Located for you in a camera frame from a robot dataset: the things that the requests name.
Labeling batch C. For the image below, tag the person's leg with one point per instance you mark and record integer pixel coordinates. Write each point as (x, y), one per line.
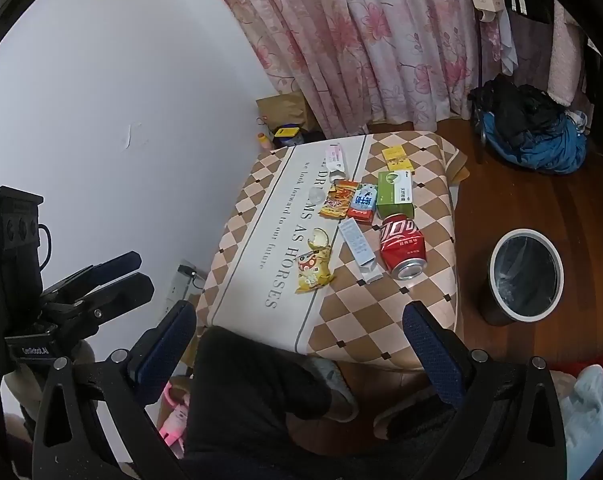
(241, 400)

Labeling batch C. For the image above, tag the long white blue box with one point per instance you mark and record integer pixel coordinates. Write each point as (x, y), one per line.
(357, 245)

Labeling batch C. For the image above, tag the checkered tablecloth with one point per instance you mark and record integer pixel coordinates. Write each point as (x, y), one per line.
(261, 240)

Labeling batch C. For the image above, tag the pink toy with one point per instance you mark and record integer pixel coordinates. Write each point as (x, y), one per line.
(175, 417)

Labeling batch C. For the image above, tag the green box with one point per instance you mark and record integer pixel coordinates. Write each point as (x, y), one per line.
(395, 192)

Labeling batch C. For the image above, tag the clear plastic cap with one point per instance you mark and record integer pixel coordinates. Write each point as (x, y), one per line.
(315, 194)

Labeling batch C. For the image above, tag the torn cream wrapper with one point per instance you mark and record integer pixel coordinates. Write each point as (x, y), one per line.
(319, 237)

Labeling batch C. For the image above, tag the pink towel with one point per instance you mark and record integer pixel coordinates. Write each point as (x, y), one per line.
(566, 60)

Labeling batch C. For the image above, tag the blue white packet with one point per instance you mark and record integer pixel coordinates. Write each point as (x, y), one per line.
(365, 197)

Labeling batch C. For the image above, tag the grey slipper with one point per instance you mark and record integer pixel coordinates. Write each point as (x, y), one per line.
(339, 390)

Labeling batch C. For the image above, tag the container with blue yellow lid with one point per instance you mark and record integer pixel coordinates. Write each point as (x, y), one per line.
(286, 132)

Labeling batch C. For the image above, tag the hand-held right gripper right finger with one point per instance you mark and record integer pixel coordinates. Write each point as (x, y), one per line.
(434, 355)

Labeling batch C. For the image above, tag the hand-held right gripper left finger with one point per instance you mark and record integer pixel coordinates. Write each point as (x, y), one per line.
(164, 350)

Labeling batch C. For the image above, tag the red soda can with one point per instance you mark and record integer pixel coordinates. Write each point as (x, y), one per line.
(401, 245)

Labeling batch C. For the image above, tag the pink floral curtain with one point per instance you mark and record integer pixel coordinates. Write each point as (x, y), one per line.
(356, 35)

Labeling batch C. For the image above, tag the black trash bin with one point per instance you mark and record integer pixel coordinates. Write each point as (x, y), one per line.
(526, 270)

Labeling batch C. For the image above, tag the yellow snack wrapper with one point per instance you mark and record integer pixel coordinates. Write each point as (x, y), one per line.
(312, 272)

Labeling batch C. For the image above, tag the white power strip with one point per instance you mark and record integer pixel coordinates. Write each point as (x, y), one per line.
(181, 285)

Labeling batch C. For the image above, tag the crumpled white wrapper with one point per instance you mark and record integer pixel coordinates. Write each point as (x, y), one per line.
(337, 176)

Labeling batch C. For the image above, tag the light blue cloth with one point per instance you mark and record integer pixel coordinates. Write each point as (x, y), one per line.
(594, 410)

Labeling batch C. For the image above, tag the yellow cigarette box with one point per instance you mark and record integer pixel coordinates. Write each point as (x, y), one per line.
(397, 159)

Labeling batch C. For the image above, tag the brown paper bag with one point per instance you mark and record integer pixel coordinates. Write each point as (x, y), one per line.
(281, 107)

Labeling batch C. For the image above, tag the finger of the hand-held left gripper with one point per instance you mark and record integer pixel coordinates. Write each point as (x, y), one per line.
(116, 264)
(126, 292)

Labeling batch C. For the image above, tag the pink white box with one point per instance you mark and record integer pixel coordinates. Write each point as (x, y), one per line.
(335, 157)

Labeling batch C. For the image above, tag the orange snack packet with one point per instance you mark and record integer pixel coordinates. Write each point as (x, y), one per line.
(337, 200)

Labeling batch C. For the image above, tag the small orange bottle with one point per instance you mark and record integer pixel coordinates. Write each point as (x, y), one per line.
(264, 141)

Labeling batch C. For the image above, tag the small red packet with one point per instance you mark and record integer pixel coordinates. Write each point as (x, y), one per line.
(361, 215)

